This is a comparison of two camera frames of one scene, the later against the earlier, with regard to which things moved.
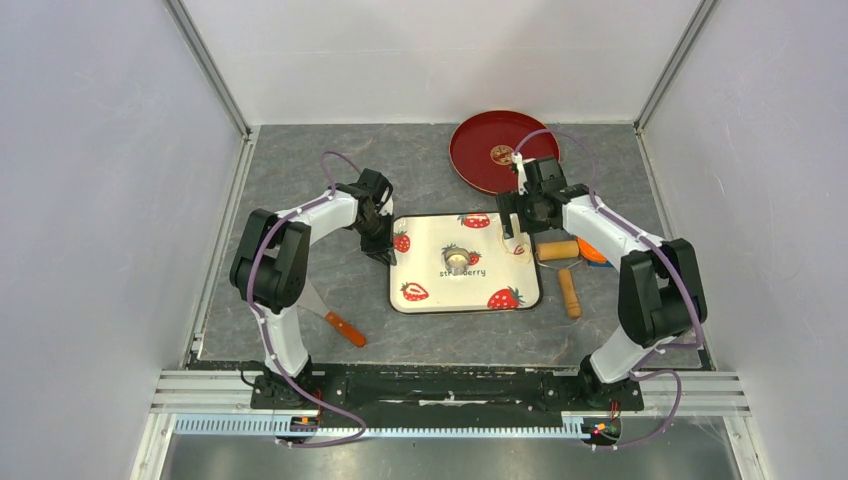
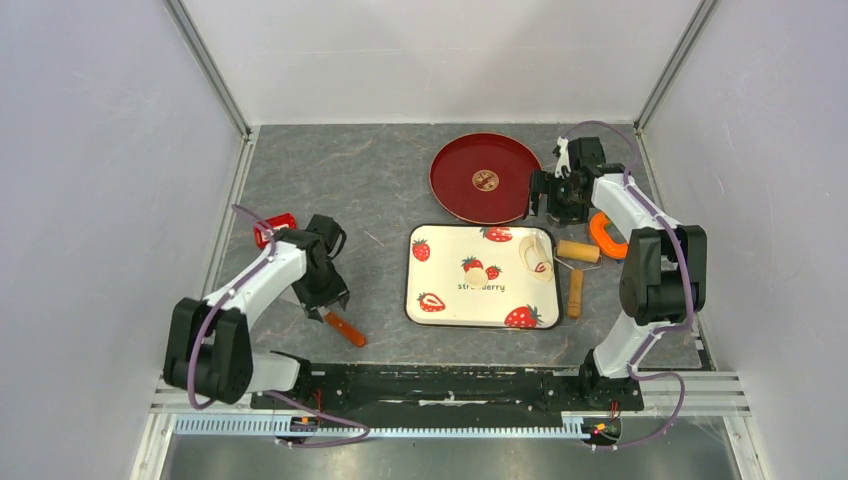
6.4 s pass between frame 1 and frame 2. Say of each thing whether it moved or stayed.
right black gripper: moved
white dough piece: moved
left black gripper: moved
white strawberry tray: moved
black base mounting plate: stayed
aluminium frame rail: stayed
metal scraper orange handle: stayed
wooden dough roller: moved
